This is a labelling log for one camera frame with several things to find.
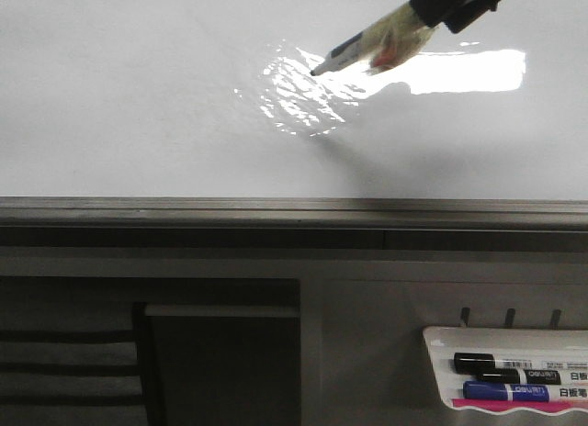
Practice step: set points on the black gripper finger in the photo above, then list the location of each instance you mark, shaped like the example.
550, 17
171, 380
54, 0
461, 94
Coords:
449, 12
478, 10

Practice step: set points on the white whiteboard marker with tape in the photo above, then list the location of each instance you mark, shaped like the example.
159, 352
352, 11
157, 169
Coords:
386, 44

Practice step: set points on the blue capped whiteboard marker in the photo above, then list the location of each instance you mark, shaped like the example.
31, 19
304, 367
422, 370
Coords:
524, 392

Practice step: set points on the dark metal hook left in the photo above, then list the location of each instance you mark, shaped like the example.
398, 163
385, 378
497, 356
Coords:
464, 317

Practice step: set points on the dark metal hook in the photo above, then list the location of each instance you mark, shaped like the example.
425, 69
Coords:
509, 318
555, 319
464, 317

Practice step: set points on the dark metal hook middle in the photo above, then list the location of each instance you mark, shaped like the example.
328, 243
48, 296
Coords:
509, 318

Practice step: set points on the dark metal hook right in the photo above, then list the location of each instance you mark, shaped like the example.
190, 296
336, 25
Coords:
555, 319

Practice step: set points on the black capped marker upper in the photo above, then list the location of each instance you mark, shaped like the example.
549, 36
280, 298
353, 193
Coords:
470, 363

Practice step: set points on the black capped marker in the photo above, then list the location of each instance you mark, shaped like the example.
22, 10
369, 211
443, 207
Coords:
470, 363
532, 376

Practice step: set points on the white plastic marker tray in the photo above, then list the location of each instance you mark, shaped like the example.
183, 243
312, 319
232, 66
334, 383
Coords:
443, 342

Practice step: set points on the black capped marker middle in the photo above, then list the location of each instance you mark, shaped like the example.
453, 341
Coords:
532, 376

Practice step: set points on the dark chair with slats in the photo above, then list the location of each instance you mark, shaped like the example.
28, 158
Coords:
79, 370

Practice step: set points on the whiteboard with aluminium frame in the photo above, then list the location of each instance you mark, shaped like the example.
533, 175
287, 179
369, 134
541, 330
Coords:
205, 112

